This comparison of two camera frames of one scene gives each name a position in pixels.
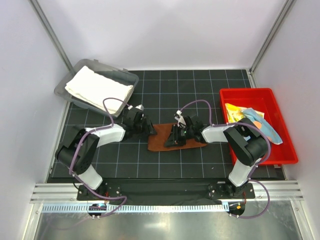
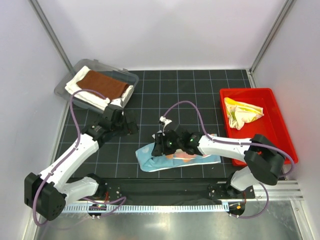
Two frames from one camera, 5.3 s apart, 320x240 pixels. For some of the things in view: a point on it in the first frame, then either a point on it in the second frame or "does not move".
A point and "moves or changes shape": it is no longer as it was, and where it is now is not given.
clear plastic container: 97,85 does not move
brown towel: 157,142 moves or changes shape
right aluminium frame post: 281,20 does not move
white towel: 94,88 does not move
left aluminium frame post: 37,9 does not move
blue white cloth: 258,118 to 179,159
